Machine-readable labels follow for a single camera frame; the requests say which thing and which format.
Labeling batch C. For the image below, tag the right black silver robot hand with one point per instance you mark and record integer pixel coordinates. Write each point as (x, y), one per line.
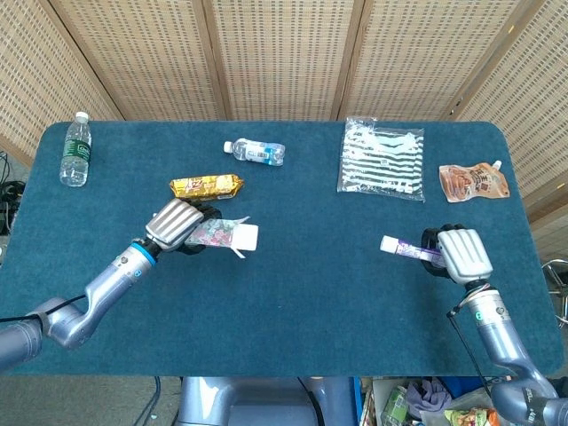
(466, 255)

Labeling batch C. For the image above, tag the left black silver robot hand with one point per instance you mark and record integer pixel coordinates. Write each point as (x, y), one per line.
(173, 224)

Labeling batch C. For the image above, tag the floral toothpaste box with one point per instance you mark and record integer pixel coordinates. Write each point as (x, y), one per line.
(226, 235)

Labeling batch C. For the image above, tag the white purple toothpaste tube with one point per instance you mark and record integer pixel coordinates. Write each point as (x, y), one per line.
(401, 247)

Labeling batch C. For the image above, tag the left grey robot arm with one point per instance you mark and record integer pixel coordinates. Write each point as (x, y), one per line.
(106, 286)

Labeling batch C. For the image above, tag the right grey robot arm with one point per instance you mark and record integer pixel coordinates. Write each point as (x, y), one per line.
(492, 328)

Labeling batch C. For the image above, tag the gold biscuit packet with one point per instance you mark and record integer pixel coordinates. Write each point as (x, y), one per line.
(206, 186)

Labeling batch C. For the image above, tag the orange spout pouch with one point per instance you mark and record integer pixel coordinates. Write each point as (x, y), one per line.
(472, 182)

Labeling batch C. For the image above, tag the chrome metal stool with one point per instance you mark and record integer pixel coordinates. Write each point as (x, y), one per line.
(559, 284)

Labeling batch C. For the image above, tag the blue label small water bottle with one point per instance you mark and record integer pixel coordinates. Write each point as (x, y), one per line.
(259, 152)

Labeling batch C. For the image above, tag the green label water bottle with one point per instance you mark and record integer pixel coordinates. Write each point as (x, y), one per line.
(76, 155)

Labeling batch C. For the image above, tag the striped shirt in plastic bag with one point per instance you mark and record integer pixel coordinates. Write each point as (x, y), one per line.
(384, 162)

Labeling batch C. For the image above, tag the blue carpet table cover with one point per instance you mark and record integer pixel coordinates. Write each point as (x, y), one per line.
(288, 310)

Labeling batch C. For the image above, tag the purple cloth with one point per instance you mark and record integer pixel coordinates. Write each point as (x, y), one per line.
(428, 397)

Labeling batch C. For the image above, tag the orange green snack bag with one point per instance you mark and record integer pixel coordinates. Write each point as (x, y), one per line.
(470, 418)

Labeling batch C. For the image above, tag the green snack packet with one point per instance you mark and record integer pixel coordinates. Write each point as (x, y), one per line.
(395, 406)

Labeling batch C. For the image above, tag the grey robot torso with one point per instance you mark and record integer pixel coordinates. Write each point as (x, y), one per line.
(248, 401)

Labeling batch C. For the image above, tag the woven wooden folding screen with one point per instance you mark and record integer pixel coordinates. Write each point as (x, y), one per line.
(284, 53)

